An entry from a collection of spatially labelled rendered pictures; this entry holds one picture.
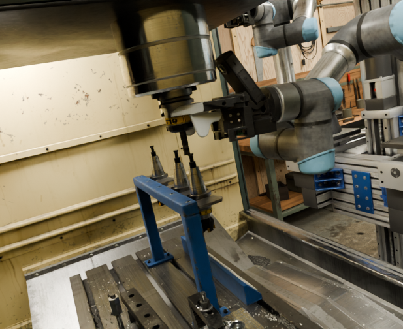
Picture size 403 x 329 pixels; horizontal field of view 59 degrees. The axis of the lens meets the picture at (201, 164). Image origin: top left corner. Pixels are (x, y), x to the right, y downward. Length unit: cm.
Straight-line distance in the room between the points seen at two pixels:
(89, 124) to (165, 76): 107
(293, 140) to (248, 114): 16
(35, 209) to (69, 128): 36
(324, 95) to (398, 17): 30
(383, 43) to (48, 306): 144
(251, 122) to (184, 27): 21
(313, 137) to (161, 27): 37
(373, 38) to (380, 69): 60
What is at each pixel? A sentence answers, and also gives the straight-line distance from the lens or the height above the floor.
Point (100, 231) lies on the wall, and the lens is 169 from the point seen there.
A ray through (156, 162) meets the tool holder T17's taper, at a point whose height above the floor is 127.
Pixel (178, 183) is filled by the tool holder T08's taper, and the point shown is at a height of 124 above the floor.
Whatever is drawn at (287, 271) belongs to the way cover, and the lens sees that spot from 152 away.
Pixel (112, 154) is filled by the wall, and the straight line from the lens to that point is 163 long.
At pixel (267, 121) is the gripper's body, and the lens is 69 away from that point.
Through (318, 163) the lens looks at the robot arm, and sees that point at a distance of 75.
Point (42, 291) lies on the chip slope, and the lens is 166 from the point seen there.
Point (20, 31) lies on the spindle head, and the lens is 59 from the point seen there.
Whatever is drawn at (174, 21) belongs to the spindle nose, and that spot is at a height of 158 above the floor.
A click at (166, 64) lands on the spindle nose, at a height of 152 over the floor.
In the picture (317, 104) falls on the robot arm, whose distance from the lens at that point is 73.
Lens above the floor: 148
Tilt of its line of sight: 12 degrees down
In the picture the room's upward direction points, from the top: 12 degrees counter-clockwise
